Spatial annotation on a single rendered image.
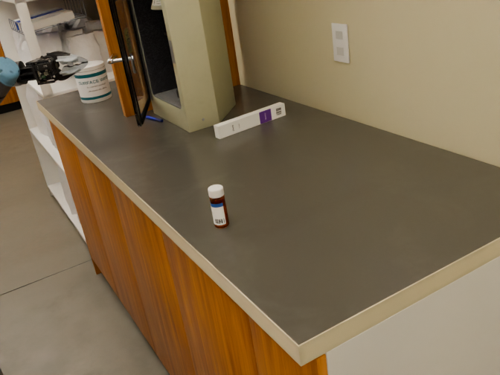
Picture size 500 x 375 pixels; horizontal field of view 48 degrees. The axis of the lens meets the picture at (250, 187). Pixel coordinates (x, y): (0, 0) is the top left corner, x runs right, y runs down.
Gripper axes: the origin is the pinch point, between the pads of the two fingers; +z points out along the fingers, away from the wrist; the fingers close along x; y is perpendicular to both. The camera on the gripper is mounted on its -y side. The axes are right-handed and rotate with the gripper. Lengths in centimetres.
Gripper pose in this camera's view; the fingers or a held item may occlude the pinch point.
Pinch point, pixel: (84, 62)
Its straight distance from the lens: 187.2
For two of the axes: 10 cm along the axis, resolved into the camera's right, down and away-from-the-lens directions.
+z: 9.9, -1.5, 0.0
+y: 0.6, 4.2, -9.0
